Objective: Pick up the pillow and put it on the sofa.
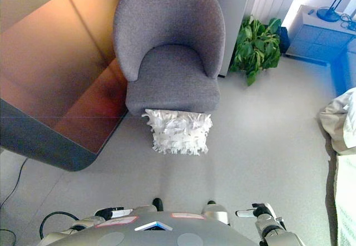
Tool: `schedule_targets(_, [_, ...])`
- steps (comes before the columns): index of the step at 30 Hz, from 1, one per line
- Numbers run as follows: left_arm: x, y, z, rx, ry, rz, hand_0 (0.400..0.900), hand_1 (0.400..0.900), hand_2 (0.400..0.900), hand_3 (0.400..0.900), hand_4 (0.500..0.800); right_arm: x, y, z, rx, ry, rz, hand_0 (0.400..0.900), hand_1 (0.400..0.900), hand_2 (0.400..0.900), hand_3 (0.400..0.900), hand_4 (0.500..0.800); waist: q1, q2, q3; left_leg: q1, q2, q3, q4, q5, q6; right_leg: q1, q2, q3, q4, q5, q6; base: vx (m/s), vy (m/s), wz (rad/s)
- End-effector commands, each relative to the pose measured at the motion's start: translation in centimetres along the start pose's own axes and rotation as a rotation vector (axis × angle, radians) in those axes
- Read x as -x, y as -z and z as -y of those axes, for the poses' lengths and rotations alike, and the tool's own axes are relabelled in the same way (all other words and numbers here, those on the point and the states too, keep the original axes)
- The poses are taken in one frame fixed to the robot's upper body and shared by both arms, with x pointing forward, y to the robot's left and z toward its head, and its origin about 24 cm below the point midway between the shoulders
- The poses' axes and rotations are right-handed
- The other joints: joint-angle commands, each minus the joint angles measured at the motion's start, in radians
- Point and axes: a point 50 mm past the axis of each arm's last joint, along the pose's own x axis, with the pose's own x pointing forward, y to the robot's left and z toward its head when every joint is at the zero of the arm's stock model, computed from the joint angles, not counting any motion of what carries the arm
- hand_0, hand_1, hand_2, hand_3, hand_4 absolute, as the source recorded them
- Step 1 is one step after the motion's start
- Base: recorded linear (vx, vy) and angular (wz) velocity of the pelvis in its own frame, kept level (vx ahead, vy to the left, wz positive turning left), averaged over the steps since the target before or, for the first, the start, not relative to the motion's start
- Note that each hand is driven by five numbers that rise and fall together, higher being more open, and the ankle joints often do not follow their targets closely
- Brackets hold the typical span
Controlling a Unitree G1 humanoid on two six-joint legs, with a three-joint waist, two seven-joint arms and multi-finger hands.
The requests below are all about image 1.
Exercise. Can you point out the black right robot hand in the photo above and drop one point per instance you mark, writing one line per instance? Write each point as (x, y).
(260, 209)

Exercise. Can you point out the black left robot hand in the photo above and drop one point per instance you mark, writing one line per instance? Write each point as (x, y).
(111, 212)

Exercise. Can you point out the white fringed pillow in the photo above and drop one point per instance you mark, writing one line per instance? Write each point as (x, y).
(180, 134)

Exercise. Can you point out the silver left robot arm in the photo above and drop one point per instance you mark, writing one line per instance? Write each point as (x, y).
(80, 223)

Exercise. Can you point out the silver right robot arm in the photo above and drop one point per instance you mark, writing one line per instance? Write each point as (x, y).
(274, 232)

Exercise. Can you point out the silver left robot leg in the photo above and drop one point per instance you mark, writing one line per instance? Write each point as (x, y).
(146, 208)

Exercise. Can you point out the silver robot leg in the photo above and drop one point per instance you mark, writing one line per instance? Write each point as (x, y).
(146, 208)
(217, 212)

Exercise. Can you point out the silver right robot leg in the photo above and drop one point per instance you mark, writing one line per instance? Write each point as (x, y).
(217, 212)

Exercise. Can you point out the black left robot foot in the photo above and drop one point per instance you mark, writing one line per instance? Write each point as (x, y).
(158, 203)

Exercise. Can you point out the black robot foot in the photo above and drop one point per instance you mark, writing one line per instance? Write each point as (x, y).
(158, 203)
(211, 202)

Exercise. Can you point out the grey robot torso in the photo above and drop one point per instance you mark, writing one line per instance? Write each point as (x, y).
(155, 233)

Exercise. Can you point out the black right robot foot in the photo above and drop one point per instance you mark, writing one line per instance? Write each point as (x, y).
(211, 202)

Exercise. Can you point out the cream crumpled blanket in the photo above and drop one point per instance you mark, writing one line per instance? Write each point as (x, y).
(340, 118)

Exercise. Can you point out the grey fabric armchair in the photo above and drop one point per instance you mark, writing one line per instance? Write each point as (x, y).
(172, 70)

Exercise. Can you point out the reddish brown table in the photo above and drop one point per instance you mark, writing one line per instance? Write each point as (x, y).
(47, 70)

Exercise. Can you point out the green leafy potted plant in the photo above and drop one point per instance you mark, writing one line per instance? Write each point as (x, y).
(257, 47)

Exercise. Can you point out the dark blue bin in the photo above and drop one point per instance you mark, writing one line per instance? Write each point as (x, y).
(284, 40)

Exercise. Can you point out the white low cabinet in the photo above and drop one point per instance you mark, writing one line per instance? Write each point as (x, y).
(317, 37)

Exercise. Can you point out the small dark remote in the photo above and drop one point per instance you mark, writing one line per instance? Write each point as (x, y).
(311, 11)

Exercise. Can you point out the blue lamp base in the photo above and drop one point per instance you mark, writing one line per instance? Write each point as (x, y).
(328, 14)

